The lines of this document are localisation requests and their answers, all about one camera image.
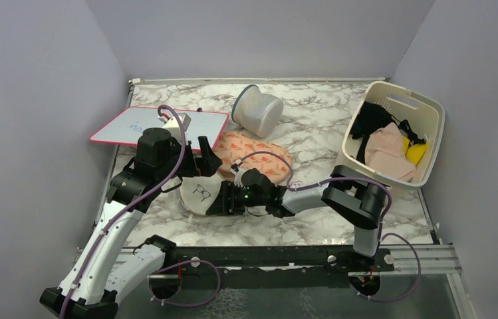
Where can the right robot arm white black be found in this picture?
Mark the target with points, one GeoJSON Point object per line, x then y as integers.
{"type": "Point", "coordinates": [361, 201]}

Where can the yellow garment in basket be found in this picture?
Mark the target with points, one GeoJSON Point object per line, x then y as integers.
{"type": "Point", "coordinates": [413, 152]}

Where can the pink garment in basket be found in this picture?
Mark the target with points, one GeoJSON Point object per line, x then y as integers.
{"type": "Point", "coordinates": [384, 154]}

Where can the black mounting rail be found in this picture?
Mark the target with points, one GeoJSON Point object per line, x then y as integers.
{"type": "Point", "coordinates": [267, 267]}

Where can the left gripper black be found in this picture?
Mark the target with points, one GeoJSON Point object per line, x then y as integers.
{"type": "Point", "coordinates": [206, 165]}

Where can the white cylindrical mesh laundry bag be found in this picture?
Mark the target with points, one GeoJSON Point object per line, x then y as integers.
{"type": "Point", "coordinates": [257, 112]}

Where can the black garment in basket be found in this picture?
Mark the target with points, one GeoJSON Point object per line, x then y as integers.
{"type": "Point", "coordinates": [372, 117]}

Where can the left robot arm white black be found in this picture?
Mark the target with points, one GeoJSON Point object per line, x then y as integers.
{"type": "Point", "coordinates": [92, 289]}

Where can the cream plastic laundry basket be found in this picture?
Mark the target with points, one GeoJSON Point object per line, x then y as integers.
{"type": "Point", "coordinates": [426, 118]}

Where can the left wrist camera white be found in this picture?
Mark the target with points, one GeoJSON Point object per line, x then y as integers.
{"type": "Point", "coordinates": [173, 123]}

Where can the pink framed whiteboard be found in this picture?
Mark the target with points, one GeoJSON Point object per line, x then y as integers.
{"type": "Point", "coordinates": [127, 127]}

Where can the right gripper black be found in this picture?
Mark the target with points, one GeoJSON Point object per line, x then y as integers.
{"type": "Point", "coordinates": [222, 205]}

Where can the orange tulip print laundry bag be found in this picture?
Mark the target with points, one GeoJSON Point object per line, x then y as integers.
{"type": "Point", "coordinates": [268, 158]}

